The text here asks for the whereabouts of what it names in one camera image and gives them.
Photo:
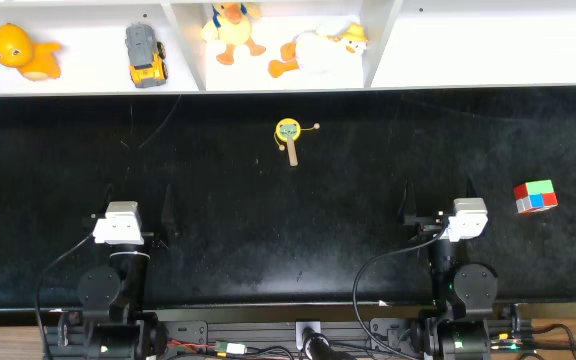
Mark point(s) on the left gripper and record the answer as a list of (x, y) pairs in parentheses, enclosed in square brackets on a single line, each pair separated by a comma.
[(154, 235)]

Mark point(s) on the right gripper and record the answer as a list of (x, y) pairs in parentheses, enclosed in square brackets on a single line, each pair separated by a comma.
[(425, 225)]

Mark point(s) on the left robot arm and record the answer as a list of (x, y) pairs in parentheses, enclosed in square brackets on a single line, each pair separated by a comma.
[(118, 280)]

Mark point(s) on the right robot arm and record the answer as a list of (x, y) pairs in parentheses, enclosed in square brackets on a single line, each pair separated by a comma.
[(468, 290)]

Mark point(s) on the many-coloured puzzle cube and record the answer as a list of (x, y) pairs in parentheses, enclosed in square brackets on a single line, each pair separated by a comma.
[(535, 197)]

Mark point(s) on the grey and yellow toy truck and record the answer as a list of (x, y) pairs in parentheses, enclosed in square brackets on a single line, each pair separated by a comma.
[(145, 62)]

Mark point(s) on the white shelf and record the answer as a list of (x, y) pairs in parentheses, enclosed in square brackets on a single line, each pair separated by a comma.
[(468, 50)]

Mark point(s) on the yellow rattle drum toy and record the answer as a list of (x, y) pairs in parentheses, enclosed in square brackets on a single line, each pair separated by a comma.
[(288, 130)]

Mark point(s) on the white plush duck yellow hat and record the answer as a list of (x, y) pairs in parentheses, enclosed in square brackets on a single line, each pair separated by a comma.
[(320, 52)]

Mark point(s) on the yellow rubber duck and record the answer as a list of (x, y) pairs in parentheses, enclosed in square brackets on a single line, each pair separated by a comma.
[(15, 47)]

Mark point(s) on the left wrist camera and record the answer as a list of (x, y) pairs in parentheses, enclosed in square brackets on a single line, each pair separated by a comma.
[(119, 224)]

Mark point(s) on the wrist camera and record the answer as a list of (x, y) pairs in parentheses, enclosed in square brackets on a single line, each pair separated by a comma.
[(119, 224), (467, 220)]

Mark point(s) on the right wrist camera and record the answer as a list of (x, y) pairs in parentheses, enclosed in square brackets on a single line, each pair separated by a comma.
[(467, 220)]

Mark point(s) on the mounting rail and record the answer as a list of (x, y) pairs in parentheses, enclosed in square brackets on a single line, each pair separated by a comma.
[(268, 335)]

